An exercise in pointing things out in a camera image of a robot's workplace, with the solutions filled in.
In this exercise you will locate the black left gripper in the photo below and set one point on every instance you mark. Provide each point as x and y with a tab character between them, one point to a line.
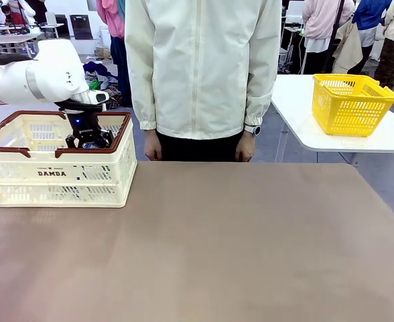
83	125

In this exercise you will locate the blue Pocari Sweat can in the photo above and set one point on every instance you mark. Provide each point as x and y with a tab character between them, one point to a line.
90	146

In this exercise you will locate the person left forearm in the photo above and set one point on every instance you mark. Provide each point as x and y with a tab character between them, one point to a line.
262	94

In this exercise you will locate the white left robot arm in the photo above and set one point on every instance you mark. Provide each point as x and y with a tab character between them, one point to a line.
49	73

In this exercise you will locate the person right forearm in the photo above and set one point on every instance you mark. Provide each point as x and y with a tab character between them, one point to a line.
140	97

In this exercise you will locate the cream basket with brown rim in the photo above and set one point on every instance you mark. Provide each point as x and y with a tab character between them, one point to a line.
33	191

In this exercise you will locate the yellow plastic basket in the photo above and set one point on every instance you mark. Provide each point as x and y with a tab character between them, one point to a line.
351	107

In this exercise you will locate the person right hand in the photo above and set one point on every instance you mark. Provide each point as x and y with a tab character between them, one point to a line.
153	147

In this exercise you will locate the person left hand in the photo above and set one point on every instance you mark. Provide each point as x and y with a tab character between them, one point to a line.
245	147

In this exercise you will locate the colourful clothes pile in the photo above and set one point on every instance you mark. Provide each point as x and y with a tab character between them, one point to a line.
98	77

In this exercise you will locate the small cardboard box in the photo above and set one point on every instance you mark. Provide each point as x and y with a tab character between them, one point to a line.
102	53

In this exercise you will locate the black panel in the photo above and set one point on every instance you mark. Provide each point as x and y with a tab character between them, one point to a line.
82	28
63	30

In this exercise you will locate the person in pink hoodie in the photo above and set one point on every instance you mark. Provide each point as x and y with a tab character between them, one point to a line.
115	23

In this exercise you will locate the person in cream jacket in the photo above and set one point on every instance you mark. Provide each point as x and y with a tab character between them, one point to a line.
200	67

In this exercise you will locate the silver wristwatch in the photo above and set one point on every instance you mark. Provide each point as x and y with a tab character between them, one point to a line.
255	129

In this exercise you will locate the white side table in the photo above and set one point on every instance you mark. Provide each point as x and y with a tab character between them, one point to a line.
297	110

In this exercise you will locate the person in pale pink shirt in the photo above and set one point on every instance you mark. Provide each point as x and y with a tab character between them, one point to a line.
324	20

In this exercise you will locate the beige jacket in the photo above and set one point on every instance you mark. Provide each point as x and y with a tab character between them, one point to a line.
349	50

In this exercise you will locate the person in blue jacket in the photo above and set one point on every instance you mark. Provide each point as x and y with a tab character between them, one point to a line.
371	13

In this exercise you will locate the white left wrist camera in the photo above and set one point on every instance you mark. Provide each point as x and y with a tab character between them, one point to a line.
96	97

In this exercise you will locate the grey frame workbench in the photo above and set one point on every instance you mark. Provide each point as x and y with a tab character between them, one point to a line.
12	37

